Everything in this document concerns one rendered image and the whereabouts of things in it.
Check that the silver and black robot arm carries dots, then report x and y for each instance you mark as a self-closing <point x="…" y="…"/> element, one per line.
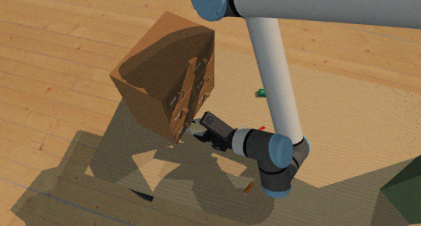
<point x="279" y="155"/>

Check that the brown wooden chest of drawers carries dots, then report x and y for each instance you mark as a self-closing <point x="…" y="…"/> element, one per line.
<point x="154" y="65"/>

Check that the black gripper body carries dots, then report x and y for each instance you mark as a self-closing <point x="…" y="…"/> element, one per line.
<point x="218" y="142"/>

